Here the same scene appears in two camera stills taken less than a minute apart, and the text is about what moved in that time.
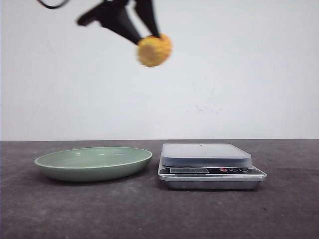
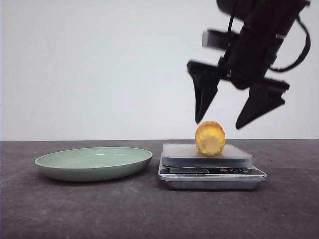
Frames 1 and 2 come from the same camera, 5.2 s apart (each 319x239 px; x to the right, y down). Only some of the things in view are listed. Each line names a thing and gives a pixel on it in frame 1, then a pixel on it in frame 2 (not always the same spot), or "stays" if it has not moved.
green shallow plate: [92, 164] stays
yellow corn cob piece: [154, 51] to [210, 138]
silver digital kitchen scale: [208, 166] stays
